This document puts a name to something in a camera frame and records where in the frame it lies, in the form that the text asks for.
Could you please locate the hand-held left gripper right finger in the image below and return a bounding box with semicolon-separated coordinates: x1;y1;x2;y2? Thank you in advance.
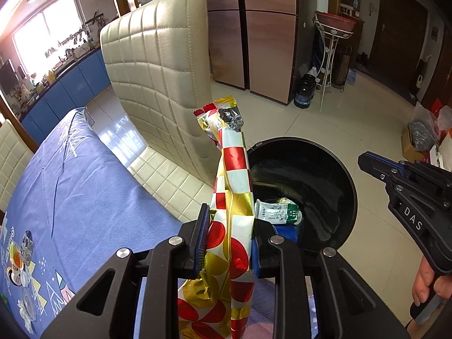
251;218;413;339

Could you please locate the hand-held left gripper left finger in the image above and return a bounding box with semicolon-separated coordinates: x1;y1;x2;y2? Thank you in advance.
40;203;212;339

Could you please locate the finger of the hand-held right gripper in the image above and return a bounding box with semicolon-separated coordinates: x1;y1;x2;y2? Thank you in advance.
358;152;393;185
365;151;414;176

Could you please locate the blue plastic bowl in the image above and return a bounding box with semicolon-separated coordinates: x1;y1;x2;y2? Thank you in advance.
273;224;304;244

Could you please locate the green white milk carton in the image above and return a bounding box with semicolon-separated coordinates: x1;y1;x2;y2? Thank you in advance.
254;198;302;226

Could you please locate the black trash bin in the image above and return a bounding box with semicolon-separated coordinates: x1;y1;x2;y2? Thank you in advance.
245;137;358;255

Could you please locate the red white gold snack bag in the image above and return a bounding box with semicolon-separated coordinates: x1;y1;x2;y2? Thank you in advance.
177;96;255;339

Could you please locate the person's right hand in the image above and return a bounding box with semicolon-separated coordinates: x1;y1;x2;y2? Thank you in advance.
411;254;452;305

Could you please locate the grey plastic bag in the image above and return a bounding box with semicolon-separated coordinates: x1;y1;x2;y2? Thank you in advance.
408;120;438;151

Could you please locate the dark water jug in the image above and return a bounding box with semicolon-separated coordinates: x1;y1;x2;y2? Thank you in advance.
293;74;316;109

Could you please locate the white metal plant stand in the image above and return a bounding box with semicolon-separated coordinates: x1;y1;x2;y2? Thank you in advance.
314;19;354;110

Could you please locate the blue printed tablecloth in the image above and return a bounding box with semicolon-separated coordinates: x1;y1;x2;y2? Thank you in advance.
0;108;311;339

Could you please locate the dark brown door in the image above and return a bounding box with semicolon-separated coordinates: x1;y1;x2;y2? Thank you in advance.
367;0;429;85

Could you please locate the red plastic basin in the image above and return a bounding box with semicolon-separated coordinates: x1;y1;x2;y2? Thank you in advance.
314;10;357;32

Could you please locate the copper coloured refrigerator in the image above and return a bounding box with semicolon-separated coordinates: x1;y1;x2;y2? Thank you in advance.
196;0;301;105

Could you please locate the large cream quilted chair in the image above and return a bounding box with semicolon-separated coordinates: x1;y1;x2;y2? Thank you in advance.
100;0;227;221

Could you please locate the small patterned carton box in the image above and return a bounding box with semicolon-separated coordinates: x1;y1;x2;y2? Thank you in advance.
19;231;36;258

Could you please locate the clear plastic lid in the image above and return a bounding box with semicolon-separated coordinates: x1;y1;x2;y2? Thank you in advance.
16;288;39;322

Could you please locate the blue kitchen counter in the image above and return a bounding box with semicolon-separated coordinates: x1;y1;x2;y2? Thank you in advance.
10;47;114;145

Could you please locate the kitchen window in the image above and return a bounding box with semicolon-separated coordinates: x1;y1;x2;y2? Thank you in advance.
12;0;96;75

